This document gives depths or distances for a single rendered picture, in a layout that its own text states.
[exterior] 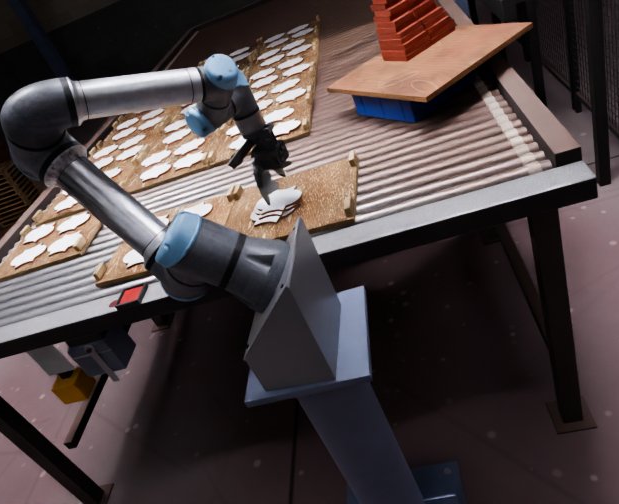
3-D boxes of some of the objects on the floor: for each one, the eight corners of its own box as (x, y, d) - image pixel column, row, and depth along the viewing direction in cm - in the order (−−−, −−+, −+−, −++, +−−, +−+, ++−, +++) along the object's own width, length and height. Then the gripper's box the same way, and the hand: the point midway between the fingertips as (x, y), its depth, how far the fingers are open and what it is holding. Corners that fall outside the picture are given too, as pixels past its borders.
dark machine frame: (618, 191, 248) (608, -39, 193) (533, 214, 257) (500, 0, 202) (479, 31, 488) (457, -92, 432) (438, 46, 497) (411, -73, 441)
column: (483, 590, 143) (400, 392, 96) (350, 604, 152) (214, 430, 105) (457, 462, 174) (384, 265, 126) (347, 480, 183) (241, 303, 136)
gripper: (257, 142, 131) (287, 207, 142) (280, 107, 145) (306, 168, 156) (228, 149, 135) (260, 211, 145) (254, 115, 149) (281, 173, 160)
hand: (275, 191), depth 152 cm, fingers open, 14 cm apart
